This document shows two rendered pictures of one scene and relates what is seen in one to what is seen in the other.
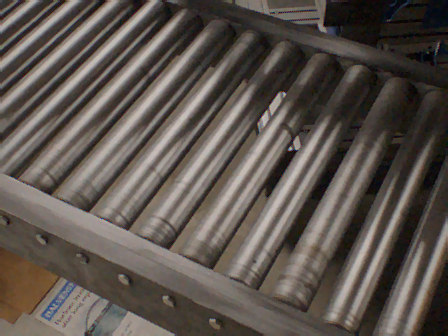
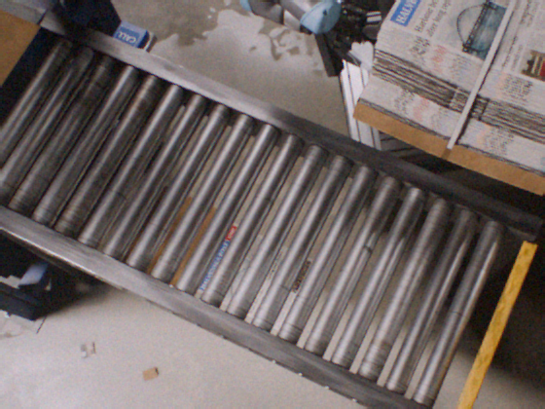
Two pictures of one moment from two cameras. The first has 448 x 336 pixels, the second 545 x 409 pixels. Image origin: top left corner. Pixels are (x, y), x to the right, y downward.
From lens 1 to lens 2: 0.75 m
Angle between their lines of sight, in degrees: 25
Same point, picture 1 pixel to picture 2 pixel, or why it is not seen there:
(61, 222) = (235, 331)
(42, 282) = not seen: hidden behind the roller
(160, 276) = (296, 365)
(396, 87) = (441, 209)
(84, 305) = not seen: hidden behind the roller
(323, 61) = (392, 186)
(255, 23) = (344, 149)
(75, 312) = not seen: hidden behind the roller
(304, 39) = (380, 165)
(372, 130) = (422, 249)
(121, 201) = (268, 314)
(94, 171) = (248, 291)
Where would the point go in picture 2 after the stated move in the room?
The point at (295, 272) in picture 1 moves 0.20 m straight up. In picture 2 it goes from (372, 358) to (378, 347)
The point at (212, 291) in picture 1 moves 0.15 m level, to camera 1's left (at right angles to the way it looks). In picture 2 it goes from (326, 373) to (256, 377)
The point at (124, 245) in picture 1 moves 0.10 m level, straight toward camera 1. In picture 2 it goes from (273, 345) to (287, 390)
